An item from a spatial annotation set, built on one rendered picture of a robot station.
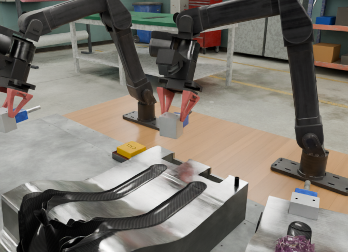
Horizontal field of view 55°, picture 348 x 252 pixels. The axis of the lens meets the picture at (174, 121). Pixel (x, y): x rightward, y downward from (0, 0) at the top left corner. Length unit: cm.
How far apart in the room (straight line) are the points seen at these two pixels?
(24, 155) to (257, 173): 67
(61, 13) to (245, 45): 579
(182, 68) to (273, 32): 553
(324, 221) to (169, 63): 45
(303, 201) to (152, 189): 29
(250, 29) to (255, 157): 563
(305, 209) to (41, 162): 69
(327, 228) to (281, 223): 8
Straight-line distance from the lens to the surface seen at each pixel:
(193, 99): 84
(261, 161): 98
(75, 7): 102
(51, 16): 99
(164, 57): 77
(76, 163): 97
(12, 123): 99
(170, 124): 82
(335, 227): 69
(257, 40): 649
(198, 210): 61
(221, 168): 92
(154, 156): 78
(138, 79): 113
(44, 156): 104
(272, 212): 68
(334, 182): 92
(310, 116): 85
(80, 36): 686
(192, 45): 85
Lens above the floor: 125
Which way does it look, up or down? 22 degrees down
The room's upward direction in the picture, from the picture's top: straight up
